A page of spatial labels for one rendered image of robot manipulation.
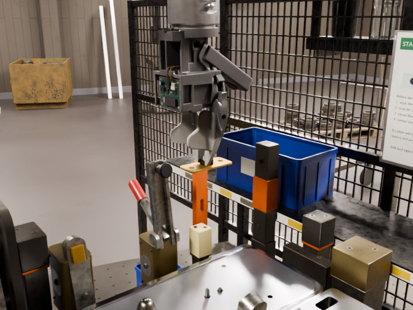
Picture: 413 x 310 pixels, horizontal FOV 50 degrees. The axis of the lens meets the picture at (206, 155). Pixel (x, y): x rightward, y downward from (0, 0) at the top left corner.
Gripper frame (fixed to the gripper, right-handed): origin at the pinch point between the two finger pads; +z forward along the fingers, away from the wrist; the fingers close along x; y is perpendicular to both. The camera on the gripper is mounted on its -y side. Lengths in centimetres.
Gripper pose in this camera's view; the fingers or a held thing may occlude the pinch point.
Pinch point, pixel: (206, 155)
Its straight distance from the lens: 72.8
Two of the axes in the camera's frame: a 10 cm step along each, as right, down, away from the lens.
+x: 6.1, 2.3, -7.5
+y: -7.9, 1.9, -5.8
